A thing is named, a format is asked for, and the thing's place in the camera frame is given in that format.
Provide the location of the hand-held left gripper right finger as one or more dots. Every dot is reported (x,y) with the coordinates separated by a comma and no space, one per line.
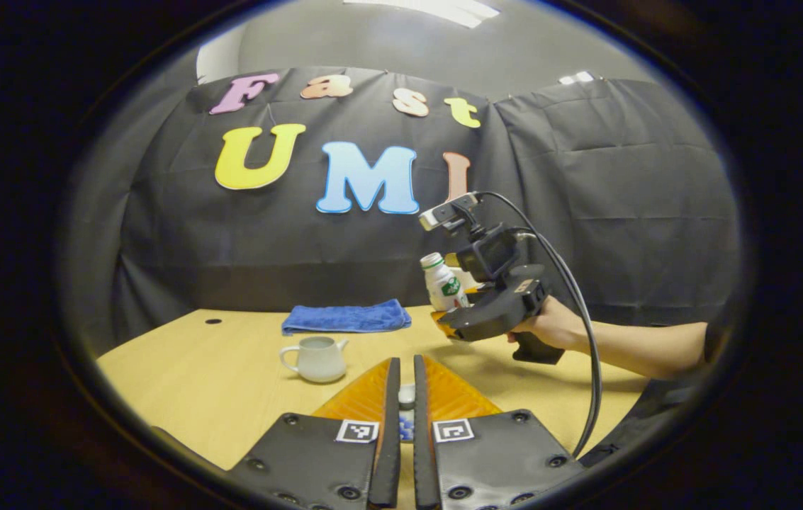
(424,453)

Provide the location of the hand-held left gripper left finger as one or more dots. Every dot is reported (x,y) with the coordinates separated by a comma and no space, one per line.
(388,439)

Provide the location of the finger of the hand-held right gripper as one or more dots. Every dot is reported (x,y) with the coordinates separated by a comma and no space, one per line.
(445,322)

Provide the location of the white water bottle green label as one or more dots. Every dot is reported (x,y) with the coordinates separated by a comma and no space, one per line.
(444,287)

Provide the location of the white ceramic teacup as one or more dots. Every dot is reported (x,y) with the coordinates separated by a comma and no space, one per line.
(319,361)

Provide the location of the blue folded towel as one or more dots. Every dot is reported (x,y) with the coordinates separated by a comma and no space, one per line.
(344,317)

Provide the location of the black backdrop cloth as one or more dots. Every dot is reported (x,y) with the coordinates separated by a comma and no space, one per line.
(302,241)

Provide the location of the ceiling light panel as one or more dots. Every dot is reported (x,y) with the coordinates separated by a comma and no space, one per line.
(436,8)

